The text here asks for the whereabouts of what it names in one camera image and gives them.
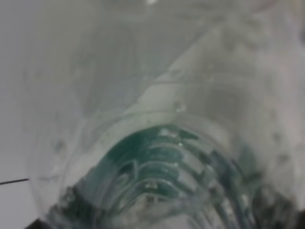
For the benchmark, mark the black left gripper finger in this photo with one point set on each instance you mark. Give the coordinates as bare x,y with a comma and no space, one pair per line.
38,224

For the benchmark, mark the clear plastic bottle green label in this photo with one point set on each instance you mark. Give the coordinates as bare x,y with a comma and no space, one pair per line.
167,114

